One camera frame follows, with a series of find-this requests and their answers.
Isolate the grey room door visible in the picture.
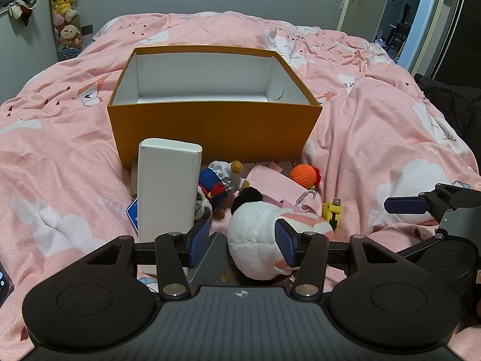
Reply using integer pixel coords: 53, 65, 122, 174
336, 0, 399, 44

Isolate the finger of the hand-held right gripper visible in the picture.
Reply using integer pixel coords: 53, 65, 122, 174
396, 232, 448, 260
384, 182, 481, 221

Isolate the orange cardboard box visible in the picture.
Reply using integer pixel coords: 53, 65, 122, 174
107, 46, 323, 168

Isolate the orange crochet ball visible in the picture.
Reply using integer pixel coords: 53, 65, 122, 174
289, 163, 323, 190

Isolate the dark wardrobe door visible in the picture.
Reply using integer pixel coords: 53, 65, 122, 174
432, 0, 481, 83

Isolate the dark grey box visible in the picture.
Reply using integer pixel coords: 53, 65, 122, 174
187, 231, 249, 288

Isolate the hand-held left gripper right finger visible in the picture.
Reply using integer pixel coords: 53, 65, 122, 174
274, 219, 404, 298

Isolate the blue card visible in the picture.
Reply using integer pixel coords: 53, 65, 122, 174
126, 196, 140, 237

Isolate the black clothing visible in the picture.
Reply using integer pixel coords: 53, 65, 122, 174
413, 73, 481, 159

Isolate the white plush with pink stripes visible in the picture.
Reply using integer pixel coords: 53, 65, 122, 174
227, 187, 335, 281

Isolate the tall white box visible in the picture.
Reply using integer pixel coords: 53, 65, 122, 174
137, 138, 204, 243

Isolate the pink printed blanket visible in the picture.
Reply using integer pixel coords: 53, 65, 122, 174
0, 11, 481, 361

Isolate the clear column of plush toys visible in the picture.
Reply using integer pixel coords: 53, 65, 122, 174
49, 0, 84, 61

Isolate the yellow tape measure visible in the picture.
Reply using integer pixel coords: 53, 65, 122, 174
321, 197, 344, 232

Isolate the silver carabiner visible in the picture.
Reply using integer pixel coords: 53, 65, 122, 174
295, 190, 317, 213

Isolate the pink pouch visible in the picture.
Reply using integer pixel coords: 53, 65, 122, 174
246, 161, 323, 217

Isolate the tiger plush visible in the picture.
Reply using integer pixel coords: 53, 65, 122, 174
193, 160, 252, 222

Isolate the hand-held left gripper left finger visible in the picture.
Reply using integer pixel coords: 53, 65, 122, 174
84, 219, 210, 301

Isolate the dark chair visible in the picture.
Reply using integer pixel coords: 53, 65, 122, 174
387, 23, 408, 51

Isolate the black smartphone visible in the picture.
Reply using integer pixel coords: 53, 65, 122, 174
0, 260, 15, 308

